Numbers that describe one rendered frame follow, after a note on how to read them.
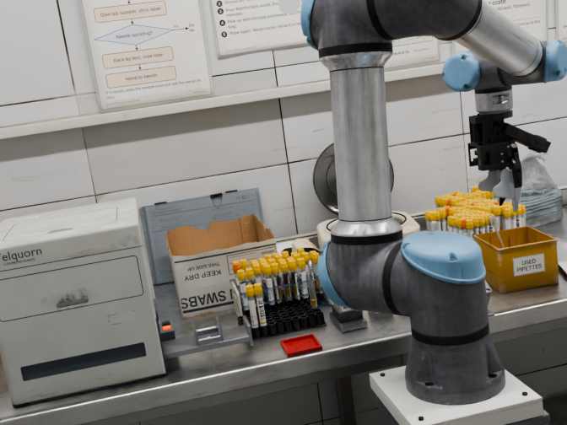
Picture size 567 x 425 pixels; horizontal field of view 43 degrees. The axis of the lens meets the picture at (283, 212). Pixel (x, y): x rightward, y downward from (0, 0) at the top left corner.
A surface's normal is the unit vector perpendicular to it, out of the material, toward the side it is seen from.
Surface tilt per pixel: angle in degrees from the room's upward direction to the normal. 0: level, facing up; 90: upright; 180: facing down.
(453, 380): 71
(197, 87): 94
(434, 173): 90
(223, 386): 90
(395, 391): 1
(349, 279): 84
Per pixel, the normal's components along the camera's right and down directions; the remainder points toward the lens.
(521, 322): 0.21, 0.18
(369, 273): -0.65, -0.11
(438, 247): -0.04, -0.96
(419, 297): -0.64, 0.25
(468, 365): 0.13, -0.12
